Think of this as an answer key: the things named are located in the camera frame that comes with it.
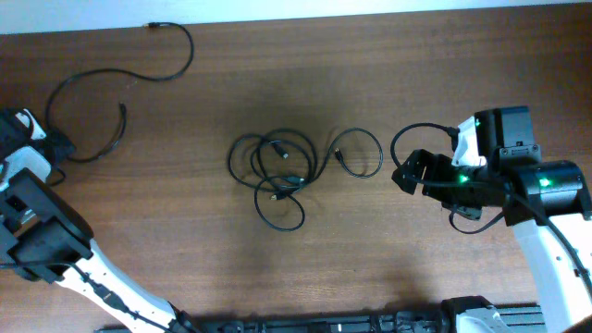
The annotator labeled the black usb cable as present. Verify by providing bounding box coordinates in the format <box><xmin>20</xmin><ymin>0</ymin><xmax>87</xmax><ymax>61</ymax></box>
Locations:
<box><xmin>227</xmin><ymin>128</ymin><xmax>320</xmax><ymax>232</ymax></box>
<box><xmin>249</xmin><ymin>127</ymin><xmax>385</xmax><ymax>193</ymax></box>
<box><xmin>43</xmin><ymin>21</ymin><xmax>195</xmax><ymax>164</ymax></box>

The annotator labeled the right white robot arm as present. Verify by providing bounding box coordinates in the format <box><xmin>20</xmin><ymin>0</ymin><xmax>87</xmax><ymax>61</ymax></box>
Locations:
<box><xmin>392</xmin><ymin>106</ymin><xmax>591</xmax><ymax>332</ymax></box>

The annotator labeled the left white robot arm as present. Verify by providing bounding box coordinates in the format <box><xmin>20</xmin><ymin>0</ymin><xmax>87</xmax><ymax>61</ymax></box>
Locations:
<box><xmin>1</xmin><ymin>108</ymin><xmax>196</xmax><ymax>332</ymax></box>

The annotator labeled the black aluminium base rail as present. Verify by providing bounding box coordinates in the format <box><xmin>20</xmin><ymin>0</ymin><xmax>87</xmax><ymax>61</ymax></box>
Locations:
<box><xmin>94</xmin><ymin>305</ymin><xmax>548</xmax><ymax>333</ymax></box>

